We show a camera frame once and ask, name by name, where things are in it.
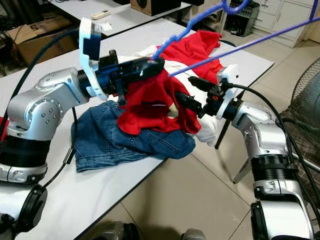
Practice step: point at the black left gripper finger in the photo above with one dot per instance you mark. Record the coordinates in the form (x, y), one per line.
(142, 69)
(122, 94)

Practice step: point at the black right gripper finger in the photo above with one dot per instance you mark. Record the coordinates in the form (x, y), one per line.
(201, 85)
(189, 105)

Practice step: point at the purple plastic hanger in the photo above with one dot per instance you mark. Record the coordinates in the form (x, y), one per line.
(245, 47)

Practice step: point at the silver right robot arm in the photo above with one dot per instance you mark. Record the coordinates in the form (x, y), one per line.
(260, 130)

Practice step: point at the blue denim jeans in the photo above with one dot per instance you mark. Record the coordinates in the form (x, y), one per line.
(105, 140)

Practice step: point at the white remote control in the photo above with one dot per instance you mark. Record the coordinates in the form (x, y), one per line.
(100, 14)

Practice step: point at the cardboard speaker box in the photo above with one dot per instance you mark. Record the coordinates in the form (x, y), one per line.
(155, 6)

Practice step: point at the black computer tower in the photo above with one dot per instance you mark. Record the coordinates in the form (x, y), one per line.
(242, 22)

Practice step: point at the cardboard box printed 5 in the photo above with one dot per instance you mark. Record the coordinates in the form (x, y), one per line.
(40, 42)

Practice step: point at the red garment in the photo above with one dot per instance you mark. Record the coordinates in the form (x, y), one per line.
(2, 130)

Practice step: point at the grey standing fan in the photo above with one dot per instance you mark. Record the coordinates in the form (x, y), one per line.
(305, 100)

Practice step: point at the white low cabinet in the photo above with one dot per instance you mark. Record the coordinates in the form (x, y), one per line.
(285, 22)

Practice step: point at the grey robot right leg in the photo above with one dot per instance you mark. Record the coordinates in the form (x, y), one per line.
(195, 235)

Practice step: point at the grey robot leg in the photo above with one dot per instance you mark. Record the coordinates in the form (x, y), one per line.
(195, 235)
(117, 232)

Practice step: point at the grey robot left leg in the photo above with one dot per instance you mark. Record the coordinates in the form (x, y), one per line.
(117, 232)

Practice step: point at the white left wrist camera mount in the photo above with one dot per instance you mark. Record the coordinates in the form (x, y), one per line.
(86, 65)

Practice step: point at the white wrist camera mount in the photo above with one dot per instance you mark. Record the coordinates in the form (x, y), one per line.
(230, 75)
(86, 65)

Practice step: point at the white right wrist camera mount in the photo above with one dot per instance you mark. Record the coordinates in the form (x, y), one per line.
(230, 75)

